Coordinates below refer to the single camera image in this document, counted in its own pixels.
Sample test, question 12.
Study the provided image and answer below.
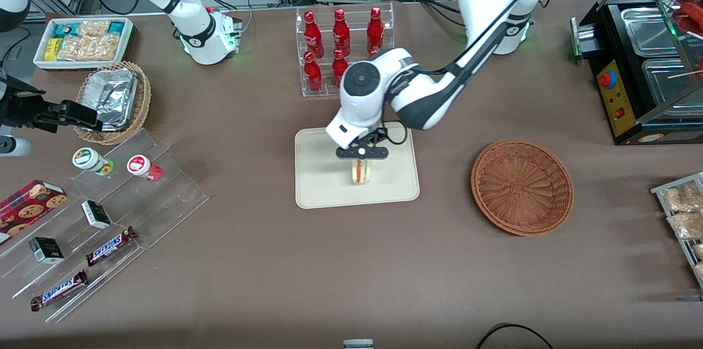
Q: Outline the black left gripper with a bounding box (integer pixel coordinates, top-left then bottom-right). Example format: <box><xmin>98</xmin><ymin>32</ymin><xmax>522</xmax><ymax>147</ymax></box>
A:
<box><xmin>336</xmin><ymin>128</ymin><xmax>389</xmax><ymax>160</ymax></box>

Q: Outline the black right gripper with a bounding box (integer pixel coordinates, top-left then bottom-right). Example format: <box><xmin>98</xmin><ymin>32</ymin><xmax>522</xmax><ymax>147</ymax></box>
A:
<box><xmin>0</xmin><ymin>76</ymin><xmax>104</xmax><ymax>134</ymax></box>

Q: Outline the triangular sandwich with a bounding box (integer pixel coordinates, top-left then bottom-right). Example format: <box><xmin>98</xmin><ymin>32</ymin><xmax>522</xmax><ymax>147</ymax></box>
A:
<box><xmin>347</xmin><ymin>158</ymin><xmax>375</xmax><ymax>186</ymax></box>

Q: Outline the light wicker basket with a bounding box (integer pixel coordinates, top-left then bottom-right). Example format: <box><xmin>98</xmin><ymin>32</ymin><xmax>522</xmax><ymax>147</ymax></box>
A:
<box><xmin>73</xmin><ymin>61</ymin><xmax>152</xmax><ymax>146</ymax></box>

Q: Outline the beige plastic tray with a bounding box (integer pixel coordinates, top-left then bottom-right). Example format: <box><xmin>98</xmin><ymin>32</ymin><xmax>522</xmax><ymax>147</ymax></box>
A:
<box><xmin>294</xmin><ymin>121</ymin><xmax>421</xmax><ymax>210</ymax></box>

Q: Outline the brown round wicker basket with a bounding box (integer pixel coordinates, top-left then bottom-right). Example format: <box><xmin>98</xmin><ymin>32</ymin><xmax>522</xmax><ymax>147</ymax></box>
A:
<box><xmin>470</xmin><ymin>139</ymin><xmax>575</xmax><ymax>237</ymax></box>

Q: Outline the silver foil container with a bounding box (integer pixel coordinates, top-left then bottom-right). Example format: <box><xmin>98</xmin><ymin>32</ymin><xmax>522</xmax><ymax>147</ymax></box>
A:
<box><xmin>82</xmin><ymin>68</ymin><xmax>138</xmax><ymax>131</ymax></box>

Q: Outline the green lidded yogurt cup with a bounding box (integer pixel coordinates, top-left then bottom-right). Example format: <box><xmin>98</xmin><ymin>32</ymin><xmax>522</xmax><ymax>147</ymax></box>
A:
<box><xmin>72</xmin><ymin>148</ymin><xmax>115</xmax><ymax>176</ymax></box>

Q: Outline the large clear cracker bag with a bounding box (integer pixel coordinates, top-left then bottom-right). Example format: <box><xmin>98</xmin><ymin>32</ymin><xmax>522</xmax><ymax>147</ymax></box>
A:
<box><xmin>57</xmin><ymin>34</ymin><xmax>122</xmax><ymax>62</ymax></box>

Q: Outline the red lidded yogurt cup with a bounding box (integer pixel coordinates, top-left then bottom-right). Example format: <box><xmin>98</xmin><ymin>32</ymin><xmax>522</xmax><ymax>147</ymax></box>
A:
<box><xmin>127</xmin><ymin>154</ymin><xmax>163</xmax><ymax>182</ymax></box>

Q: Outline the white rectangular snack bin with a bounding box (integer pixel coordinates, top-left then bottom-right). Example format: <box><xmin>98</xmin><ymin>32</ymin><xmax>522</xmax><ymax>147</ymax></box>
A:
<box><xmin>33</xmin><ymin>17</ymin><xmax>135</xmax><ymax>71</ymax></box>

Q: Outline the clear acrylic bottle rack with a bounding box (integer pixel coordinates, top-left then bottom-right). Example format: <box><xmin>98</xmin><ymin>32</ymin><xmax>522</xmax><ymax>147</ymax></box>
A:
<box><xmin>295</xmin><ymin>2</ymin><xmax>395</xmax><ymax>98</ymax></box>

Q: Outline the small clear cracker bag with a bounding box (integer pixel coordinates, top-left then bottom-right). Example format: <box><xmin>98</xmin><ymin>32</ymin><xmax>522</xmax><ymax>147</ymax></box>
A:
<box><xmin>77</xmin><ymin>20</ymin><xmax>111</xmax><ymax>38</ymax></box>

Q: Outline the red cola bottle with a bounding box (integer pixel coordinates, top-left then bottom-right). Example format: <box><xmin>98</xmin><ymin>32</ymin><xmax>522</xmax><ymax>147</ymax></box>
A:
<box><xmin>303</xmin><ymin>51</ymin><xmax>323</xmax><ymax>93</ymax></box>
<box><xmin>303</xmin><ymin>10</ymin><xmax>325</xmax><ymax>59</ymax></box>
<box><xmin>332</xmin><ymin>8</ymin><xmax>352</xmax><ymax>58</ymax></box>
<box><xmin>331</xmin><ymin>49</ymin><xmax>350</xmax><ymax>89</ymax></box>
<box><xmin>366</xmin><ymin>6</ymin><xmax>385</xmax><ymax>56</ymax></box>

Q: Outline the small black white box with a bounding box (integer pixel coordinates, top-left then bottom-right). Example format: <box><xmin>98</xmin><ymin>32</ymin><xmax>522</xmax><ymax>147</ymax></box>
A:
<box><xmin>29</xmin><ymin>236</ymin><xmax>65</xmax><ymax>264</ymax></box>
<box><xmin>81</xmin><ymin>200</ymin><xmax>113</xmax><ymax>230</ymax></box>

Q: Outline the red cookie box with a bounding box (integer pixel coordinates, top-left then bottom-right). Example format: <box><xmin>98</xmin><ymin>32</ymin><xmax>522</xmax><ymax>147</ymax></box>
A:
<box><xmin>0</xmin><ymin>179</ymin><xmax>69</xmax><ymax>246</ymax></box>

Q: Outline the clear acrylic stepped display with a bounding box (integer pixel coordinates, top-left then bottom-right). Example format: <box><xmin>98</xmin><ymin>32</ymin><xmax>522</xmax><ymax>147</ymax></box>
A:
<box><xmin>0</xmin><ymin>129</ymin><xmax>210</xmax><ymax>323</ymax></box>

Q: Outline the snickers chocolate bar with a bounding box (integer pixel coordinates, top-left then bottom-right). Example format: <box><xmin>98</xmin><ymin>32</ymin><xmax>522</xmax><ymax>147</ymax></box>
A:
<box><xmin>30</xmin><ymin>270</ymin><xmax>89</xmax><ymax>312</ymax></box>
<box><xmin>85</xmin><ymin>226</ymin><xmax>138</xmax><ymax>267</ymax></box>

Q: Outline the black hot food display case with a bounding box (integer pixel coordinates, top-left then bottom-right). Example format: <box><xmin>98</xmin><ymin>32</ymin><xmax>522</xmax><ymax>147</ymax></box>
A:
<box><xmin>570</xmin><ymin>0</ymin><xmax>703</xmax><ymax>146</ymax></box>

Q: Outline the steel food pan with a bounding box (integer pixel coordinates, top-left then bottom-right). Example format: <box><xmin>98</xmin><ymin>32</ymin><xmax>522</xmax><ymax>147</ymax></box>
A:
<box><xmin>641</xmin><ymin>57</ymin><xmax>703</xmax><ymax>114</ymax></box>
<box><xmin>620</xmin><ymin>7</ymin><xmax>683</xmax><ymax>57</ymax></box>

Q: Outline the clear bagged pastry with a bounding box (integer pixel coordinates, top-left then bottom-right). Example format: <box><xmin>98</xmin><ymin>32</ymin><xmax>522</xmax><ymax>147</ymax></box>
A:
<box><xmin>661</xmin><ymin>181</ymin><xmax>703</xmax><ymax>213</ymax></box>
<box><xmin>667</xmin><ymin>211</ymin><xmax>703</xmax><ymax>240</ymax></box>

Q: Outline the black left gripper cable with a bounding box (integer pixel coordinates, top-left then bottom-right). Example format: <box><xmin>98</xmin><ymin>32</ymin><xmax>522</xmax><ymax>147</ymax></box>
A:
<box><xmin>383</xmin><ymin>120</ymin><xmax>409</xmax><ymax>146</ymax></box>

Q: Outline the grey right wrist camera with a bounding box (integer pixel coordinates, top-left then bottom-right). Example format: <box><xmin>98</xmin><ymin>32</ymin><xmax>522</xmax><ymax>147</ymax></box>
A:
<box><xmin>0</xmin><ymin>136</ymin><xmax>32</xmax><ymax>158</ymax></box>

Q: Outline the black floor cable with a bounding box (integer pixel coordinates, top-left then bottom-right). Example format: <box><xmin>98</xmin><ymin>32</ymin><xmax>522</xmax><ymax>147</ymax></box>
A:
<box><xmin>475</xmin><ymin>323</ymin><xmax>556</xmax><ymax>349</ymax></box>

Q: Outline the grey wire rack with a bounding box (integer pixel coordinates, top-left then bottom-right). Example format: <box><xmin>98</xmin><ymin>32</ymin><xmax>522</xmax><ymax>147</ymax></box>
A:
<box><xmin>650</xmin><ymin>171</ymin><xmax>703</xmax><ymax>290</ymax></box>

